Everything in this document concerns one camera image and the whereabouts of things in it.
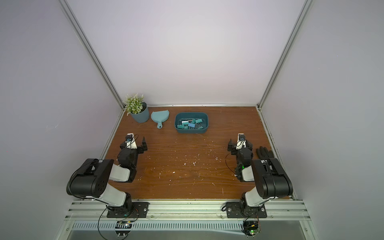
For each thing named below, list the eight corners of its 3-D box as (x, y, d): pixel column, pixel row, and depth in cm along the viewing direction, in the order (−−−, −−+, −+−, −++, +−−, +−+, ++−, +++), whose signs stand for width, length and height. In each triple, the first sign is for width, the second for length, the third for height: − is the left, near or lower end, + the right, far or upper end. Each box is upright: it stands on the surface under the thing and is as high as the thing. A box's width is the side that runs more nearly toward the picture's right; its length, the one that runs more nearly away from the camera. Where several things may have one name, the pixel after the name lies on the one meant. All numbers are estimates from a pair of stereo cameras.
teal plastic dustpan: (148, 128, 109) (147, 126, 107) (152, 112, 120) (152, 110, 118) (166, 128, 109) (166, 126, 107) (169, 112, 120) (169, 110, 118)
